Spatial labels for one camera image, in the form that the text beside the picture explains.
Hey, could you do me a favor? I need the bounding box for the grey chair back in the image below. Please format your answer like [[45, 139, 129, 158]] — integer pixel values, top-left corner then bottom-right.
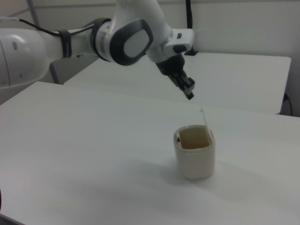
[[48, 54, 100, 85]]

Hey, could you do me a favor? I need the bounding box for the black camera stand pole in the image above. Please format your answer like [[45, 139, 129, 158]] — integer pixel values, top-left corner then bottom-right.
[[184, 0, 198, 56]]

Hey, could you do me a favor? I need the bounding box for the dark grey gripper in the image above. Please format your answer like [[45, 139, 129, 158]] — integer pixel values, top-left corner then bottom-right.
[[155, 53, 196, 101]]

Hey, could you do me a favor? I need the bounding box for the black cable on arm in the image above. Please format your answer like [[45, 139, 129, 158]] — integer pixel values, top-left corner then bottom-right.
[[18, 18, 99, 36]]

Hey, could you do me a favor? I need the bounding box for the black strap around arm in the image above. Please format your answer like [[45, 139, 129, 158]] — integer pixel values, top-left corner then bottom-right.
[[57, 30, 72, 58]]

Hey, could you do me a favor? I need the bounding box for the cream plastic cup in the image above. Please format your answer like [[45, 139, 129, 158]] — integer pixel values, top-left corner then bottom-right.
[[173, 125, 216, 181]]

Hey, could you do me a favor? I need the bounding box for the black wall cable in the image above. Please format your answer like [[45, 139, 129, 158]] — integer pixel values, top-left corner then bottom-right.
[[283, 92, 294, 116]]

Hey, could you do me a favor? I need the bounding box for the white back table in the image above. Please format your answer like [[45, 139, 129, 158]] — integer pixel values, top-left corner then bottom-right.
[[63, 52, 292, 115]]

